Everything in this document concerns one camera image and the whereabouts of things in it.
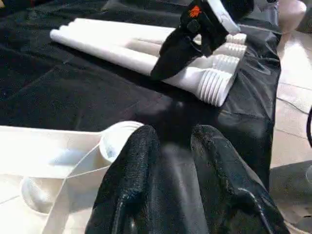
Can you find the black table mat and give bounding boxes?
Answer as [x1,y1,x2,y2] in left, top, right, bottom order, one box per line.
[0,0,282,191]

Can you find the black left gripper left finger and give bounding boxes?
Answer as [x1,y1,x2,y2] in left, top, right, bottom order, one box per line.
[85,125,161,234]

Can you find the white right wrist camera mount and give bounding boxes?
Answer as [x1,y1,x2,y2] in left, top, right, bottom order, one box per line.
[207,0,241,34]

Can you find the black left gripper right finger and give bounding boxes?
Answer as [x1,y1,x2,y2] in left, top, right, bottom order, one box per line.
[190,124,291,234]

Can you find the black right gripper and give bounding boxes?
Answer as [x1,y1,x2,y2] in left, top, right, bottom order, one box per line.
[150,0,230,81]

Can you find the white plastic table top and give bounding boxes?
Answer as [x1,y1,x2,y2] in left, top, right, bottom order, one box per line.
[0,121,144,234]

